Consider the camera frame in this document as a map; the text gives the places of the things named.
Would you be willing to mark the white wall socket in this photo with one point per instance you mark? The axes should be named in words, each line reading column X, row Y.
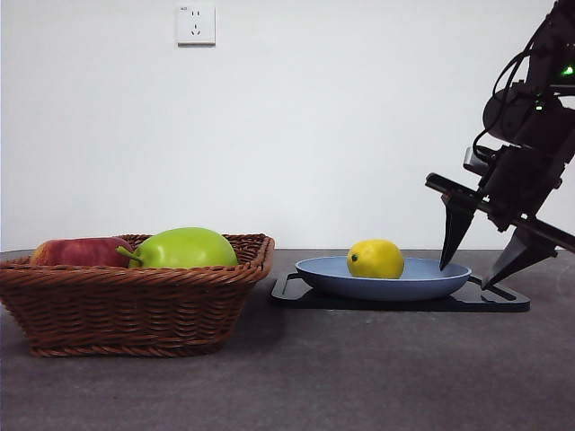
column 195, row 27

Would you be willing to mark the right wrist grey camera box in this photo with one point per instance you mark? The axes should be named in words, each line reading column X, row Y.
column 474, row 161

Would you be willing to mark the black flat tray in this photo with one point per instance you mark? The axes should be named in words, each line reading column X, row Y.
column 404, row 306

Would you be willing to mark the yellow lemon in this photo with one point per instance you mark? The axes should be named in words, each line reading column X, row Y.
column 377, row 260

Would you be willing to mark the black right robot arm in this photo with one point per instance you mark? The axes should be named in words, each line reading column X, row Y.
column 516, row 116

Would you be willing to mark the green apple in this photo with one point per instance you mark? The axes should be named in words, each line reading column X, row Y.
column 188, row 249

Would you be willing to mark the brown wicker basket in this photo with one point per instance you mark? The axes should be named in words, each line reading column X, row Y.
column 135, row 314

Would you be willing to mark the red apple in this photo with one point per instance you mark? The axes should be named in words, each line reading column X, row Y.
column 76, row 253

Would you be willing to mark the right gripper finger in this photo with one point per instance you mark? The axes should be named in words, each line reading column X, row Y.
column 456, row 224
column 516, row 256

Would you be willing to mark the blue round plate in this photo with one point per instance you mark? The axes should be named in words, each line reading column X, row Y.
column 382, row 289

